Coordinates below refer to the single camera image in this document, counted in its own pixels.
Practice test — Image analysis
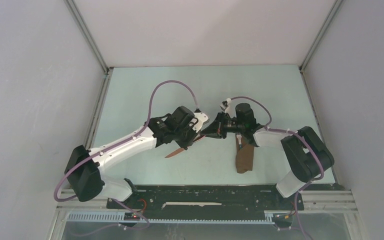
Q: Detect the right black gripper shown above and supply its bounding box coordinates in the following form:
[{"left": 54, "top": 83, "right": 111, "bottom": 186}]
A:
[{"left": 200, "top": 111, "right": 245, "bottom": 140}]

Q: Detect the brown wooden knife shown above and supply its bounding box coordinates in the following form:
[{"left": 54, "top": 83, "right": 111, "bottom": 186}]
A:
[{"left": 165, "top": 134, "right": 205, "bottom": 159}]

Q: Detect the brown cloth napkin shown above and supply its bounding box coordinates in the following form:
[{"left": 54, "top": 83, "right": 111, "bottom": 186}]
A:
[{"left": 235, "top": 135, "right": 255, "bottom": 174}]

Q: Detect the fork with dark handle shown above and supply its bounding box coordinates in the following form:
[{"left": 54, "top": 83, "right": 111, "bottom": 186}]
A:
[{"left": 236, "top": 133, "right": 243, "bottom": 150}]

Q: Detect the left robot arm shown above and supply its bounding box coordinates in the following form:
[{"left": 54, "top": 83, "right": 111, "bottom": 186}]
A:
[{"left": 64, "top": 106, "right": 209, "bottom": 208}]

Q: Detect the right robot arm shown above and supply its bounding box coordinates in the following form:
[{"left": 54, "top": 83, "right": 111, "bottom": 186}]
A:
[{"left": 201, "top": 100, "right": 335, "bottom": 209}]

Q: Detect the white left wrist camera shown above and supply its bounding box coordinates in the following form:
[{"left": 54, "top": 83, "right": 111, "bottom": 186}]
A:
[{"left": 191, "top": 109, "right": 210, "bottom": 132}]

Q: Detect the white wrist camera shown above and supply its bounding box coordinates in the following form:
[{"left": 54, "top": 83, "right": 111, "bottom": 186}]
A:
[
  {"left": 191, "top": 109, "right": 210, "bottom": 132},
  {"left": 220, "top": 98, "right": 232, "bottom": 113}
]

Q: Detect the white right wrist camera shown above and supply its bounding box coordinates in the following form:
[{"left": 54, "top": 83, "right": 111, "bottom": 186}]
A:
[{"left": 220, "top": 98, "right": 232, "bottom": 113}]

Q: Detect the white toothed cable duct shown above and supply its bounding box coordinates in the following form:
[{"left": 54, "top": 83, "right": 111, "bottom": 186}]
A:
[{"left": 66, "top": 211, "right": 275, "bottom": 225}]

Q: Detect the aluminium frame rail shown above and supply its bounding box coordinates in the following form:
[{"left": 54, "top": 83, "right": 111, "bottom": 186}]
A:
[{"left": 56, "top": 189, "right": 359, "bottom": 214}]

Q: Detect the left corner aluminium post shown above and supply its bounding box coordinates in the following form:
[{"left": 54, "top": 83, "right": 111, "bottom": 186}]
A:
[{"left": 64, "top": 0, "right": 110, "bottom": 74}]

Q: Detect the corner aluminium post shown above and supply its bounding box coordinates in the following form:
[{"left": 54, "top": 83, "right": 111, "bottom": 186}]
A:
[
  {"left": 299, "top": 0, "right": 345, "bottom": 72},
  {"left": 64, "top": 0, "right": 110, "bottom": 74}
]

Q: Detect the right corner aluminium post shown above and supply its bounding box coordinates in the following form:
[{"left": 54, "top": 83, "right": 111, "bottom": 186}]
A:
[{"left": 299, "top": 0, "right": 345, "bottom": 72}]

